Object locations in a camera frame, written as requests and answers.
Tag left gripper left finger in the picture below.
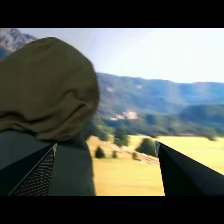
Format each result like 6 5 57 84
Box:
0 142 58 197

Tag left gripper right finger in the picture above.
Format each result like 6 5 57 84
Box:
154 140 224 197

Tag olive brown T-shirt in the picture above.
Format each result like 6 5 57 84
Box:
0 36 100 143

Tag dark garment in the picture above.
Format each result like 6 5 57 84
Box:
0 129 97 197

